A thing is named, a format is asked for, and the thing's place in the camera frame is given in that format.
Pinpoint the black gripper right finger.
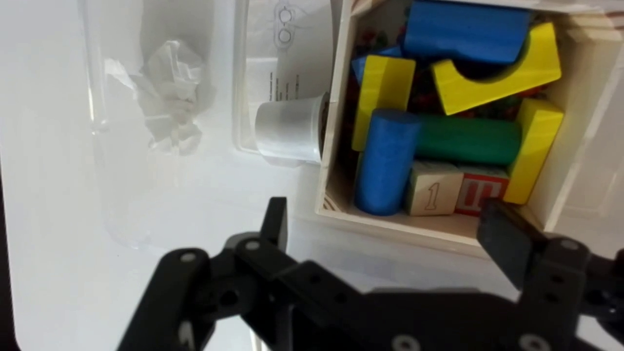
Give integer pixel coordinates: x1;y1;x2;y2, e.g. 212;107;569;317
475;198;624;351

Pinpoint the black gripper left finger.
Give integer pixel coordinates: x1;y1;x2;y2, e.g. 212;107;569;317
115;194;358;351

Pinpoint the blue cylinder block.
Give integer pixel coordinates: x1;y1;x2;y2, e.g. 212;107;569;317
353;107;423;216

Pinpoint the yellow rectangular block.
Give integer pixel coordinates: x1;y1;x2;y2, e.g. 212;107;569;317
349;52;419;153
501;97;567;206

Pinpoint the green cylinder block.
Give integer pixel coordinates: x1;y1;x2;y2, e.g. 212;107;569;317
411;112;524;167

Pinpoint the wooden block box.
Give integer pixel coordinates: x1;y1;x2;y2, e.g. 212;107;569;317
314;0;624;263

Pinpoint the yellow arch block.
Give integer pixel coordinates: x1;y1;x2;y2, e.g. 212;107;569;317
429;21;563;118

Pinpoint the large blue block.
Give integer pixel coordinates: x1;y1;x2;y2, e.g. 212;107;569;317
401;0;536;68

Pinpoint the red letter cube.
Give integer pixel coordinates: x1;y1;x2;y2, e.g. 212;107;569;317
452;165;511;216

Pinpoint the wooden number cube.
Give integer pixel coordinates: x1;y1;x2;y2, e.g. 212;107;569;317
403;159;466;218

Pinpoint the small white cup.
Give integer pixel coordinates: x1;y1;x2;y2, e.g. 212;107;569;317
251;91;327;165

